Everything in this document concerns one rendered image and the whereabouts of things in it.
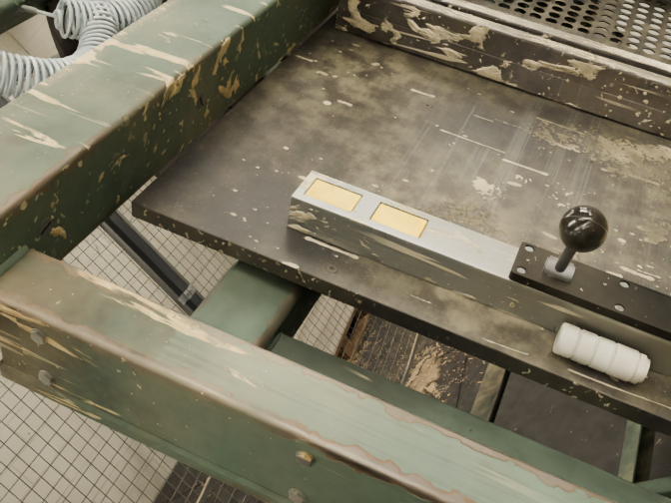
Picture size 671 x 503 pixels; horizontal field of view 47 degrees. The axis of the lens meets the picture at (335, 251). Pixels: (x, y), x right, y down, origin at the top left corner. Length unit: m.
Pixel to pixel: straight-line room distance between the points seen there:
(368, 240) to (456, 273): 0.09
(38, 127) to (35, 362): 0.20
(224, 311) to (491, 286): 0.25
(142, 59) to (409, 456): 0.48
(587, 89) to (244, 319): 0.57
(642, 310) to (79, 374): 0.49
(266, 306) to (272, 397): 0.19
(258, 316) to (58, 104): 0.27
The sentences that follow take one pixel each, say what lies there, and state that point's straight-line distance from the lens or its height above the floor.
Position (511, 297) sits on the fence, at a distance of 0.74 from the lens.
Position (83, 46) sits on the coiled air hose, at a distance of 1.34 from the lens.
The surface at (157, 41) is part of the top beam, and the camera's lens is 0.87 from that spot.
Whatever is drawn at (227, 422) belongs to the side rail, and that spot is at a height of 1.61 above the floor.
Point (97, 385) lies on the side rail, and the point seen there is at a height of 1.68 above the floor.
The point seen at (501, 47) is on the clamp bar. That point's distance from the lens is 1.09.
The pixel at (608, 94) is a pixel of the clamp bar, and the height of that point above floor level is 1.46.
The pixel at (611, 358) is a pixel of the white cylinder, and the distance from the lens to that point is 0.73.
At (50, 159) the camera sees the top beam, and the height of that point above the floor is 1.84.
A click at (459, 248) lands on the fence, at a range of 0.75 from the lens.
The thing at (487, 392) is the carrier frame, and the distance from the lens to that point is 2.12.
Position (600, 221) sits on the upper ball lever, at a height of 1.52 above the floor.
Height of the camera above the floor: 1.78
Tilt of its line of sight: 13 degrees down
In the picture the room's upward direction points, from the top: 42 degrees counter-clockwise
